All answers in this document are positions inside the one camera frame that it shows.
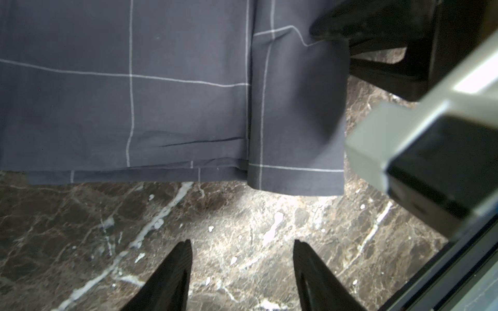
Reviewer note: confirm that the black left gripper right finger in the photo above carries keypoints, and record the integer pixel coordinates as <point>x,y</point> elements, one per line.
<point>318,288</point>

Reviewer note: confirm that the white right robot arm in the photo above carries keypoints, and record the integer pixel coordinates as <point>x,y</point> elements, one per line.
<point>438,160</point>

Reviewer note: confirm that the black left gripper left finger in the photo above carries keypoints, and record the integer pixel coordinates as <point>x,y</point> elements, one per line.
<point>167,288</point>

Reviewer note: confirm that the black front mounting rail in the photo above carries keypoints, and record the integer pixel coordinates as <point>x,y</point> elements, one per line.
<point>462,276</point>

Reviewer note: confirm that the grey checked pillowcase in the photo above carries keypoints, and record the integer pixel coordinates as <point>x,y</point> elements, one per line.
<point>97,91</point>

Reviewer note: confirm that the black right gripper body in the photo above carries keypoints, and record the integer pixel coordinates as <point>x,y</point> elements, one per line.
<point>407,47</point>

